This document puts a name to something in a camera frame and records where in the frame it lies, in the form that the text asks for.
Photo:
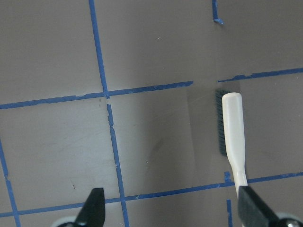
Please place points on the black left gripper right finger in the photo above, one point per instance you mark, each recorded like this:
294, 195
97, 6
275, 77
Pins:
253, 211

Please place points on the beige hand brush black bristles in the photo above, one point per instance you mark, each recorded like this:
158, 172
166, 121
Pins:
231, 133

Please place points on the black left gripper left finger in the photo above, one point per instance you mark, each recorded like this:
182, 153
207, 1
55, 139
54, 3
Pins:
93, 212

